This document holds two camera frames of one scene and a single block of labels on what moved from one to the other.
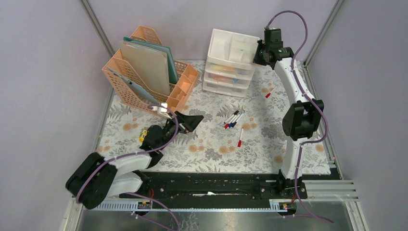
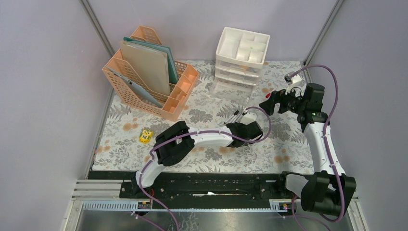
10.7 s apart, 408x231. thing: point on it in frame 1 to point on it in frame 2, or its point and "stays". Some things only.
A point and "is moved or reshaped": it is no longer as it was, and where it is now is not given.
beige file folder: x=151 y=65 stays
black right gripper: x=256 y=59 to x=275 y=97
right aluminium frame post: x=337 y=5 stays
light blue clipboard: x=135 y=87 stays
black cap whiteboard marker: x=235 y=113 stays
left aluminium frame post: x=98 y=26 stays
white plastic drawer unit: x=229 y=63 is moved or reshaped
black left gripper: x=190 y=121 to x=238 y=125
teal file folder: x=173 y=77 stays
